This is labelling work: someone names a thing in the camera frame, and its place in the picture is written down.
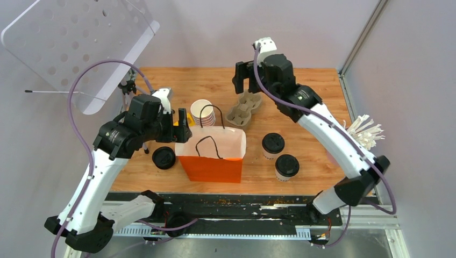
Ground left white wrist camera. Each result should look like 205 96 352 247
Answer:
152 88 173 114

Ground purple cable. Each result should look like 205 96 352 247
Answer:
253 44 397 216
50 60 155 258

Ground white tripod stand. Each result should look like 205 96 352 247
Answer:
118 80 151 154

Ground orange paper bag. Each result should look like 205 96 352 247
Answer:
175 125 246 183

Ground stacked pulp cup carriers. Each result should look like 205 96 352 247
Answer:
225 92 262 130

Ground stack of white paper cups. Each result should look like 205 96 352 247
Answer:
190 99 216 127

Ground clear perforated acrylic panel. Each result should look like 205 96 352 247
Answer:
1 1 160 114

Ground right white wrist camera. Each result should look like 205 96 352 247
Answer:
252 37 277 63

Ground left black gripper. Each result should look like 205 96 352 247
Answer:
142 107 193 143

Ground pink cup of wrapped straws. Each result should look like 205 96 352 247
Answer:
343 114 385 151

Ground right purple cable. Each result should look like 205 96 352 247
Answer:
253 44 397 216

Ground black coffee cup lid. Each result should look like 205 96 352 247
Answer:
262 133 285 154

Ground yellow plastic triangle holder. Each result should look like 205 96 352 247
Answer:
173 119 196 127

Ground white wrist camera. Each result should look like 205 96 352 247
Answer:
252 37 277 63
152 88 173 114

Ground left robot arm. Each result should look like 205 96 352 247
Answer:
45 94 192 253

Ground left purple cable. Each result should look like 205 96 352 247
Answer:
50 60 155 258

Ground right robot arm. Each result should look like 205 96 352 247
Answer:
232 54 390 225

